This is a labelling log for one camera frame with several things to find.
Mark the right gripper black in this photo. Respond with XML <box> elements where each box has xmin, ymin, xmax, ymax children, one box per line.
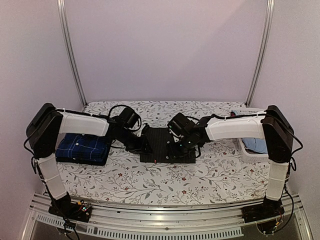
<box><xmin>166</xmin><ymin>134</ymin><xmax>196</xmax><ymax>160</ymax></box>

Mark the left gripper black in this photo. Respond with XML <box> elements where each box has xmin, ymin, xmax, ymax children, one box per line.
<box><xmin>118</xmin><ymin>127</ymin><xmax>153</xmax><ymax>155</ymax></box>

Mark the black pinstriped long sleeve shirt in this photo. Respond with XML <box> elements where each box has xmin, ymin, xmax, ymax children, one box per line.
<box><xmin>139</xmin><ymin>127</ymin><xmax>196</xmax><ymax>164</ymax></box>

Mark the blue plaid shirt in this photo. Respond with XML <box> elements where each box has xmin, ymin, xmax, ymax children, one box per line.
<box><xmin>55</xmin><ymin>133</ymin><xmax>109</xmax><ymax>162</ymax></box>

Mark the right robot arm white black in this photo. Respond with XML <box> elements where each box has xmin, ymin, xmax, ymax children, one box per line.
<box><xmin>166</xmin><ymin>105</ymin><xmax>298</xmax><ymax>218</ymax></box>

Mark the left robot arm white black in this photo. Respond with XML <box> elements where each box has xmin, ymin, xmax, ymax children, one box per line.
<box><xmin>23</xmin><ymin>103</ymin><xmax>153</xmax><ymax>217</ymax></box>

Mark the floral patterned tablecloth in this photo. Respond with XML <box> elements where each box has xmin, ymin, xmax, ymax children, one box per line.
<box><xmin>43</xmin><ymin>100</ymin><xmax>285</xmax><ymax>206</ymax></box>

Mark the white plastic laundry basket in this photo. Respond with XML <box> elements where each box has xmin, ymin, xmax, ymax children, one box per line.
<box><xmin>231</xmin><ymin>107</ymin><xmax>269</xmax><ymax>164</ymax></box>

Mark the light blue shirt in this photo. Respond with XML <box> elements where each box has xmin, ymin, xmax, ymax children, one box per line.
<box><xmin>230</xmin><ymin>110</ymin><xmax>268</xmax><ymax>154</ymax></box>

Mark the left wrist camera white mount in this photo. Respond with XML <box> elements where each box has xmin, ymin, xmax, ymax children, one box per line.
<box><xmin>135</xmin><ymin>123</ymin><xmax>149</xmax><ymax>137</ymax></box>

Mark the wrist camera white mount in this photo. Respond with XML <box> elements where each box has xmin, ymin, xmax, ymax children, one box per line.
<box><xmin>169</xmin><ymin>130</ymin><xmax>183</xmax><ymax>143</ymax></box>
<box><xmin>135</xmin><ymin>123</ymin><xmax>149</xmax><ymax>137</ymax></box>

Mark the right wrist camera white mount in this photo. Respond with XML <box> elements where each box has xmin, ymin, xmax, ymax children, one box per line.
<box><xmin>169</xmin><ymin>130</ymin><xmax>183</xmax><ymax>143</ymax></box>

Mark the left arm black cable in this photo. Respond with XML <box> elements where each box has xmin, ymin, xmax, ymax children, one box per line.
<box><xmin>108</xmin><ymin>104</ymin><xmax>128</xmax><ymax>120</ymax></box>

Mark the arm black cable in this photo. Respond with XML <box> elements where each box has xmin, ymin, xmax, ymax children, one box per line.
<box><xmin>197</xmin><ymin>112</ymin><xmax>267</xmax><ymax>123</ymax></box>
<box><xmin>108</xmin><ymin>104</ymin><xmax>128</xmax><ymax>120</ymax></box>

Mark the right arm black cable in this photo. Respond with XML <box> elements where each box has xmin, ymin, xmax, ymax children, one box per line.
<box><xmin>197</xmin><ymin>112</ymin><xmax>267</xmax><ymax>123</ymax></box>

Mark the aluminium front rail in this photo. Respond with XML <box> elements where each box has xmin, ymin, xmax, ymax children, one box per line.
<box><xmin>21</xmin><ymin>193</ymin><xmax>314</xmax><ymax>240</ymax></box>

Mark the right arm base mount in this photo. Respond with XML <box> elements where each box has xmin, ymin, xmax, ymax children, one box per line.
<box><xmin>241</xmin><ymin>196</ymin><xmax>285</xmax><ymax>223</ymax></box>

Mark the left aluminium frame post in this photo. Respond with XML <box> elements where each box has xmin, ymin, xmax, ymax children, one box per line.
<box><xmin>56</xmin><ymin>0</ymin><xmax>88</xmax><ymax>107</ymax></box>

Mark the aluminium frame post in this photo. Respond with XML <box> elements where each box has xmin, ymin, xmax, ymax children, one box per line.
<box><xmin>245</xmin><ymin>0</ymin><xmax>275</xmax><ymax>107</ymax></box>
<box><xmin>56</xmin><ymin>0</ymin><xmax>88</xmax><ymax>107</ymax></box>

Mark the right aluminium frame post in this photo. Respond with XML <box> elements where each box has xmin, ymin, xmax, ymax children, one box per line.
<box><xmin>245</xmin><ymin>0</ymin><xmax>275</xmax><ymax>107</ymax></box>

